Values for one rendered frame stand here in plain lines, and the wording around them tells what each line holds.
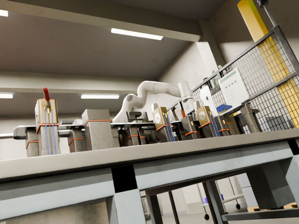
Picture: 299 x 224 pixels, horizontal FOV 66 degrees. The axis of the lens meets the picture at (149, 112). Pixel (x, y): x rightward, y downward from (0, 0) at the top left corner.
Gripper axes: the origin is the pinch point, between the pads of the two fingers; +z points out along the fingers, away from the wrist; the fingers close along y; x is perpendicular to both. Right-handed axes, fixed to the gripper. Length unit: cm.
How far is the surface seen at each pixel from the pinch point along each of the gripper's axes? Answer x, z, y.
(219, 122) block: 4.2, 10.3, 17.9
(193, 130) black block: -20.0, 13.8, 15.6
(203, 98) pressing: 26.7, -22.3, -7.1
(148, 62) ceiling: 223, -295, -308
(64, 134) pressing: -91, 3, -14
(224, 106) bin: 40.0, -10.6, 0.9
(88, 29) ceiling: 30, -295, -233
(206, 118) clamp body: -8.4, 7.4, 19.0
